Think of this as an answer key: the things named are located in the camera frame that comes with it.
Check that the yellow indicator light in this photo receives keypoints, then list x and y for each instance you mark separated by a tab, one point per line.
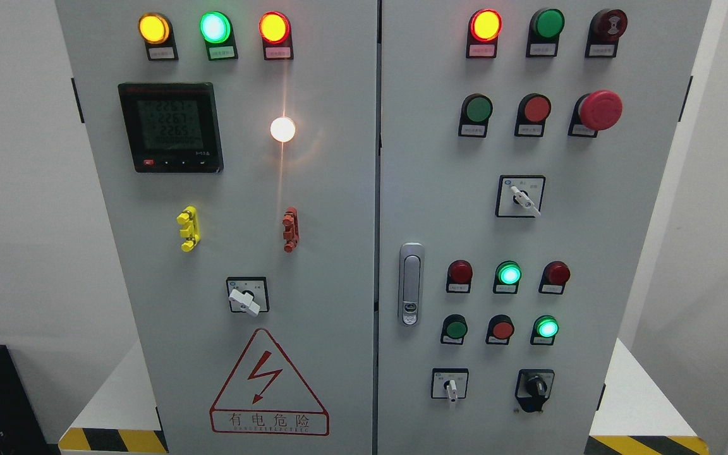
158	37

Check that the dark red indicator right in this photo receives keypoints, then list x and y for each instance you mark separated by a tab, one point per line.
554	277

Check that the green lit indicator middle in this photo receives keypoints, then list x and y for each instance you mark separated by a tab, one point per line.
507	276

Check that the yellow terminal clip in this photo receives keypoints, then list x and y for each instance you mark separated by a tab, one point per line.
189	228

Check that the dark red indicator left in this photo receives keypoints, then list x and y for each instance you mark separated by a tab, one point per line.
459	276

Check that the left grey cabinet door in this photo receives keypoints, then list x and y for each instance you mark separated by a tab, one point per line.
321	296

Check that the red push button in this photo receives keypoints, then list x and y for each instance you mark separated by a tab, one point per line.
533	110
500	329

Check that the red terminal clip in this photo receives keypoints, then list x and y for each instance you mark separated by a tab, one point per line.
291	233

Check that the white selector switch left door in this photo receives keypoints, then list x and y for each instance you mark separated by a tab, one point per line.
248	295

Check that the red lit indicator right door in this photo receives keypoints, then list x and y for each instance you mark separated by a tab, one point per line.
484	27

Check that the green lit indicator top left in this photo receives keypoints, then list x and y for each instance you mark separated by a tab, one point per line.
218	35

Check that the green push button upper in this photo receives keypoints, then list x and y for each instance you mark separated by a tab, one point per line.
476	110

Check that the red push button lower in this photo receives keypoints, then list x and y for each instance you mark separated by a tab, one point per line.
500	329

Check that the white glowing lamp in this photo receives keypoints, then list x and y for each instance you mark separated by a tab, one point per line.
283	129

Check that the green lit button lower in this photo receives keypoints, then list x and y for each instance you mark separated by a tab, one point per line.
544	330

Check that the right grey cabinet door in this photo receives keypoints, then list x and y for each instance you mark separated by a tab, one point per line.
440	190

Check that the silver door handle lock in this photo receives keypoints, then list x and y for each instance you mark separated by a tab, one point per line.
411	261

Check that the white selector switch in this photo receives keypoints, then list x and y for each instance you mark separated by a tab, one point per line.
449	384
519	196

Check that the dark red buzzer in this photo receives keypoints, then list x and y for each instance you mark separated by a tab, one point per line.
607	26

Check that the green lit indicator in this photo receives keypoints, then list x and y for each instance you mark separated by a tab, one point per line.
218	35
507	276

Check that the red push button upper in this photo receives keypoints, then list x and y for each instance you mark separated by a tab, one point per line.
533	110

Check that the black digital power meter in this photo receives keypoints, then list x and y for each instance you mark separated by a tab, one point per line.
172	127

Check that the green push button lower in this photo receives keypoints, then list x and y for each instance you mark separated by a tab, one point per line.
454	329

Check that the grey cabinet door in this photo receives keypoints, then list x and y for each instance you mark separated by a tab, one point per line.
440	190
321	296

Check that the white cabinet base platform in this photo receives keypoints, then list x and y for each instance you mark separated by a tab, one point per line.
634	417

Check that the black knob selector switch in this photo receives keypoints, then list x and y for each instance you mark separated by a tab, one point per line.
533	388

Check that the white selector switch lower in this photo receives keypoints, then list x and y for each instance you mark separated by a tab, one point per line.
449	384

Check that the white selector switch upper right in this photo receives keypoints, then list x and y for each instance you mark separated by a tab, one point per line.
519	196

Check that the red electrical warning sticker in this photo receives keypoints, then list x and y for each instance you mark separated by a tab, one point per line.
266	394

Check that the red emergency stop button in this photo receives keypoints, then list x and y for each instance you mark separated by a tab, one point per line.
594	112

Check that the green push button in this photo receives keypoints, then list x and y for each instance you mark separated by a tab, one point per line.
476	110
454	329

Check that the dark red indicator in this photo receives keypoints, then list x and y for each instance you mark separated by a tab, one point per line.
459	276
554	277

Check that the green indicator top right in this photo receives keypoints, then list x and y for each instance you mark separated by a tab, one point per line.
545	28

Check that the red-orange indicator left door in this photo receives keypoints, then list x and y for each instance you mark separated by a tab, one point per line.
275	31

